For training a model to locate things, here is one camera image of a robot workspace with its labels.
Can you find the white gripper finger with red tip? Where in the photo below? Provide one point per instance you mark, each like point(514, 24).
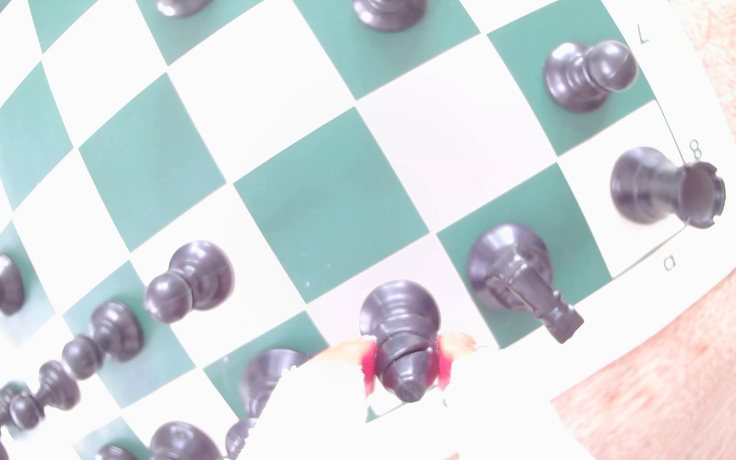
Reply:
point(317, 402)
point(489, 402)

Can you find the black chess bishop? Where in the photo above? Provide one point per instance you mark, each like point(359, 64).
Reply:
point(400, 313)
point(115, 453)

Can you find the black chess queen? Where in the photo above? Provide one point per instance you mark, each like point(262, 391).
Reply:
point(269, 374)

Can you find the black chess king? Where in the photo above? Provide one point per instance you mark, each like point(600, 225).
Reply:
point(183, 444)

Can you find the green white chess mat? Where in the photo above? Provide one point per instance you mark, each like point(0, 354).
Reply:
point(329, 204)

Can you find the black chess rook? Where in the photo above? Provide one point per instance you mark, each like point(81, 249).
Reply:
point(646, 185)

